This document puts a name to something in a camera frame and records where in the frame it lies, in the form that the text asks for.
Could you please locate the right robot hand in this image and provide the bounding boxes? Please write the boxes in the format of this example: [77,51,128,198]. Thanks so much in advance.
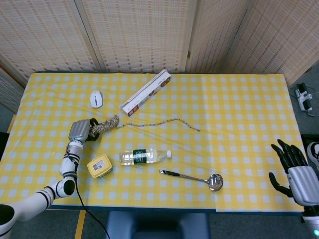
[268,138,319,207]

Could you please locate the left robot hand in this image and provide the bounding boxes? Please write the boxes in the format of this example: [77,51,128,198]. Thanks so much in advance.
[67,118,102,143]

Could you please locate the speckled braided rope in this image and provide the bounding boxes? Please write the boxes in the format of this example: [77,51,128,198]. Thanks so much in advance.
[88,115,201,140]

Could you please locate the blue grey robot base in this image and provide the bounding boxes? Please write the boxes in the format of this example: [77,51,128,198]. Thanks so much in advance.
[106,211,211,239]

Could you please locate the white black sneaker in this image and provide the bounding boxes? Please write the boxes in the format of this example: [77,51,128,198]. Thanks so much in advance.
[307,141,319,172]

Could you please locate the white computer mouse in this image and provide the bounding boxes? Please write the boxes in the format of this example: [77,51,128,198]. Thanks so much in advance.
[90,91,104,109]

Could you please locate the green tub yellow lid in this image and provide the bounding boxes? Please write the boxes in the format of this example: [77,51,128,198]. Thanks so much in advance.
[87,154,113,179]

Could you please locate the clear bottle green label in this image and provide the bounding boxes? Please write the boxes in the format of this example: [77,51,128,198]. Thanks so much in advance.
[119,148,172,166]

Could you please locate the white red baking paper box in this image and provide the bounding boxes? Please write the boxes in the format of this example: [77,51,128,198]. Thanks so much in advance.
[120,69,172,118]

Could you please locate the woven folding screen panel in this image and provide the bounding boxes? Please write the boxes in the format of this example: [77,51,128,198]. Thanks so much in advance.
[0,61,28,114]
[224,0,319,87]
[74,0,199,74]
[0,0,105,82]
[185,0,250,74]

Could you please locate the yellow white checked tablecloth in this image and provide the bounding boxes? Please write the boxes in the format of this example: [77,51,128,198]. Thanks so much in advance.
[0,72,319,213]

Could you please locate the white power strip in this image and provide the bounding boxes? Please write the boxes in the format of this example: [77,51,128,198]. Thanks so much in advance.
[295,83,314,112]

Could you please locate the stainless steel ladle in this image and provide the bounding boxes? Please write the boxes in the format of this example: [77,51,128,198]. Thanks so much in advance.
[159,169,224,192]

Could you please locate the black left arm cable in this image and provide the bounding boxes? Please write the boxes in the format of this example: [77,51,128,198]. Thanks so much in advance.
[65,149,110,239]

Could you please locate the white power strip cable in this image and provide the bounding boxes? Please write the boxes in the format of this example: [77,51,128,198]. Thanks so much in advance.
[305,86,319,118]

